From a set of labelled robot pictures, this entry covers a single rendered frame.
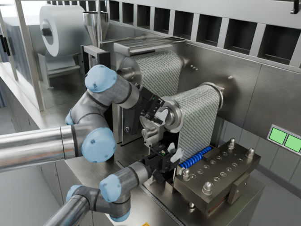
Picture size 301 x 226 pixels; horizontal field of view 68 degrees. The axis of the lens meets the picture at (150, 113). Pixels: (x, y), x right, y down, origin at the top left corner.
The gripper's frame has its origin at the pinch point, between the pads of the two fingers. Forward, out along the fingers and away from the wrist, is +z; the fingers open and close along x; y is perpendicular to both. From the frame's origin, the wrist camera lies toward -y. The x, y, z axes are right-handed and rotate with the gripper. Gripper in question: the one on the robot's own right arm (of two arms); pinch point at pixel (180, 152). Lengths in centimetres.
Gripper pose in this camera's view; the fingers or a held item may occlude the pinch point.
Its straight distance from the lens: 93.9
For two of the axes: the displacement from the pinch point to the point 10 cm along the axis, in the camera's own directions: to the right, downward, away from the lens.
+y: 0.5, -8.7, -5.0
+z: 7.5, -2.9, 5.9
